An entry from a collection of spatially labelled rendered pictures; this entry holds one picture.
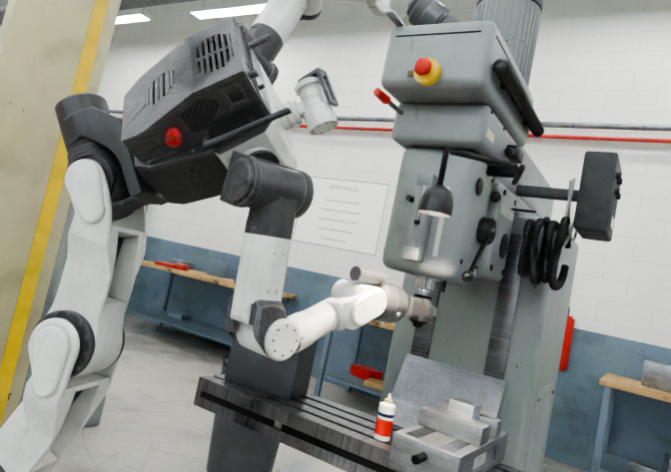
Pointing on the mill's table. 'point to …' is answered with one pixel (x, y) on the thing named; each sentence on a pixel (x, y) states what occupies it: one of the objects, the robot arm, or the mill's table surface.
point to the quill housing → (441, 229)
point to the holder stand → (272, 371)
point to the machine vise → (447, 449)
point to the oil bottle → (384, 420)
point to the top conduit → (517, 96)
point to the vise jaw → (454, 425)
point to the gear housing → (451, 128)
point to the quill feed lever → (481, 244)
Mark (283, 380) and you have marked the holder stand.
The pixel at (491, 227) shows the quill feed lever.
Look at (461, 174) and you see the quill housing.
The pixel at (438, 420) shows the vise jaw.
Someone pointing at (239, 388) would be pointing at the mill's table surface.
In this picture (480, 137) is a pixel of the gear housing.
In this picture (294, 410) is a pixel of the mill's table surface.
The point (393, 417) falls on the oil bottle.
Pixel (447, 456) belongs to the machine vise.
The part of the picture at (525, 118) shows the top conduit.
